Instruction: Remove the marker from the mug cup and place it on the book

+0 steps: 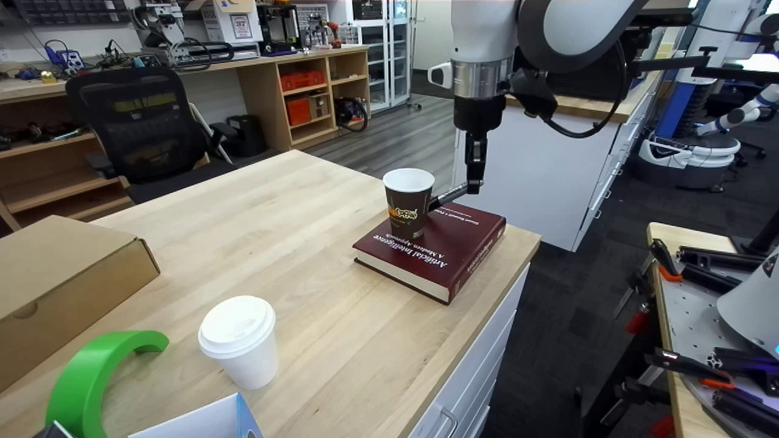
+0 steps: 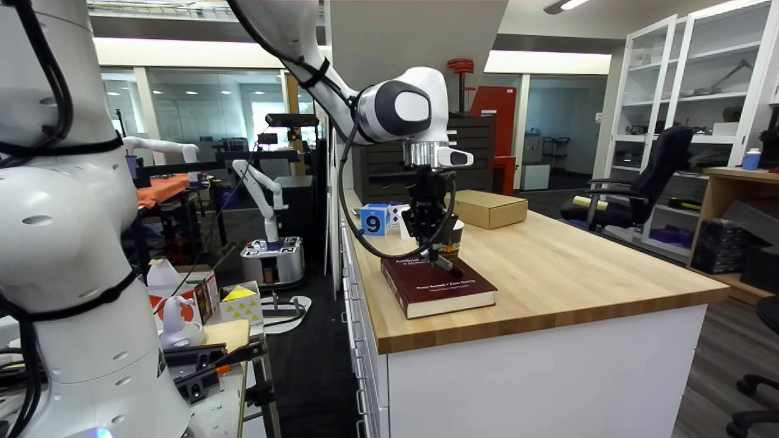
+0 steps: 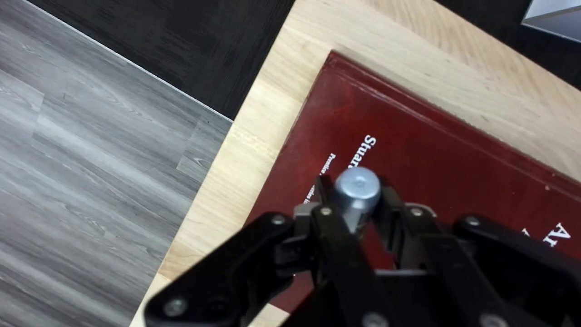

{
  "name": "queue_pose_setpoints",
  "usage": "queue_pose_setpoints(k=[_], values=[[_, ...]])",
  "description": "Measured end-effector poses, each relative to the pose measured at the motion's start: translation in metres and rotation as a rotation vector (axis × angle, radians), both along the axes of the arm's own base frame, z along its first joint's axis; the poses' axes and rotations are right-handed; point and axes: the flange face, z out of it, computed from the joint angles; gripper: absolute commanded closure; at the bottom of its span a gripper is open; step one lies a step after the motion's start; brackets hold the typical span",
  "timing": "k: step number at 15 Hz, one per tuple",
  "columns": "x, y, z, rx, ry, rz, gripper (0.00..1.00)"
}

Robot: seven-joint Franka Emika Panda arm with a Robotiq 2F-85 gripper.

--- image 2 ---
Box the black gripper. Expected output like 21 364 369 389
403 168 457 264

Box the dark red hardcover book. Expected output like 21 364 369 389
376 253 499 322

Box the blue white number cube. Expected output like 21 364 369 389
356 203 413 242

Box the flat cardboard box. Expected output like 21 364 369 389
453 187 531 231

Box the red cabinet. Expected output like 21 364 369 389
468 83 518 198

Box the white drawer cabinet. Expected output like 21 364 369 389
337 203 710 438

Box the yellow white tissue box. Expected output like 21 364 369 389
217 281 267 329

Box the black mesh office chair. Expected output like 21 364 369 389
559 125 701 233

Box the white plastic bottle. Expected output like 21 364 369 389
145 255 207 349

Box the wooden shelf desk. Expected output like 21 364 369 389
694 166 779 288

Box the white open shelving unit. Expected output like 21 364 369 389
605 0 779 179

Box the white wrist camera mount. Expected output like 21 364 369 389
403 138 476 174

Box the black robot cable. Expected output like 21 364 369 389
332 134 457 264

